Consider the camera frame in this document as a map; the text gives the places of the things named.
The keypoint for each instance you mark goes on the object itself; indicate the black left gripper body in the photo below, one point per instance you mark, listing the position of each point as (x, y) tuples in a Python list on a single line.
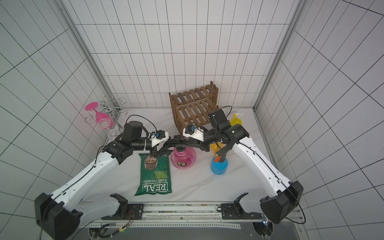
[(154, 148)]

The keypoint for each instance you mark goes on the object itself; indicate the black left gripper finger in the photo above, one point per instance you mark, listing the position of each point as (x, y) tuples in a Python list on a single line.
[(155, 153), (175, 143)]

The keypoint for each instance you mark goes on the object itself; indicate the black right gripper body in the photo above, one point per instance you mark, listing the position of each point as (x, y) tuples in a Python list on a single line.
[(192, 142)]

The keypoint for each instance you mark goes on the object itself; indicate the pink pressure sprayer bottle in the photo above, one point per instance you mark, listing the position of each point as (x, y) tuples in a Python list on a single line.
[(185, 159)]

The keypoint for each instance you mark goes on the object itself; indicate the blue spray bottle orange trigger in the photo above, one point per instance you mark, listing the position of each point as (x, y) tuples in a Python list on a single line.
[(219, 164)]

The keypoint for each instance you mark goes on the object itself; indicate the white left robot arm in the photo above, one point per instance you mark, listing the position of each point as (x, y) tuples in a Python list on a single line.
[(60, 213)]

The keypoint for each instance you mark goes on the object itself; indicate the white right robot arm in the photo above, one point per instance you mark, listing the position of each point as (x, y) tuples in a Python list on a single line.
[(283, 195)]

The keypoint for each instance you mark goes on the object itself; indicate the green chips bag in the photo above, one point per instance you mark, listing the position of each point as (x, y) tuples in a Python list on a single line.
[(155, 177)]

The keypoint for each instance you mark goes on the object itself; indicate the yellow spray bottle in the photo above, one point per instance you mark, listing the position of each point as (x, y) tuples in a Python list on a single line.
[(236, 120)]

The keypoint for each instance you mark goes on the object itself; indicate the clear wine glass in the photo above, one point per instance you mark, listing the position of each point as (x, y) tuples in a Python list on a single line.
[(112, 134)]

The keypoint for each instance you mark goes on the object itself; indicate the pink wine glass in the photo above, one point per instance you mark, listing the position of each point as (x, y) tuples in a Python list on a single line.
[(103, 120)]

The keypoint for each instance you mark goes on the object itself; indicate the chrome wine glass rack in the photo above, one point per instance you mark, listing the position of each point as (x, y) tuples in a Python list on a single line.
[(115, 110)]

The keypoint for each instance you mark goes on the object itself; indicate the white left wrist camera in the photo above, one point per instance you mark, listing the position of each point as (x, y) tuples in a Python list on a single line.
[(159, 137)]

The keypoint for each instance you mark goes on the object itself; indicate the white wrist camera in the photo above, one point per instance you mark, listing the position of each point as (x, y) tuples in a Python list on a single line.
[(193, 132), (159, 137)]

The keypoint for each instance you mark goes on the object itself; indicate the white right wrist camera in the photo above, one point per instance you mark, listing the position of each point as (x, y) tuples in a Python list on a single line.
[(193, 132)]

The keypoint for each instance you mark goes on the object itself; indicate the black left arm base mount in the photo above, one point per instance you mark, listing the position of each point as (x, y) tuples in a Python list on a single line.
[(125, 210)]

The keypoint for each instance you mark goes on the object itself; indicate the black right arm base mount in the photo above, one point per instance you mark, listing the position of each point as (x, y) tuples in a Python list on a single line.
[(234, 211)]

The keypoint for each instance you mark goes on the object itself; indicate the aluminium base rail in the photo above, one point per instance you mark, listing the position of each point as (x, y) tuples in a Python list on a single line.
[(179, 214)]

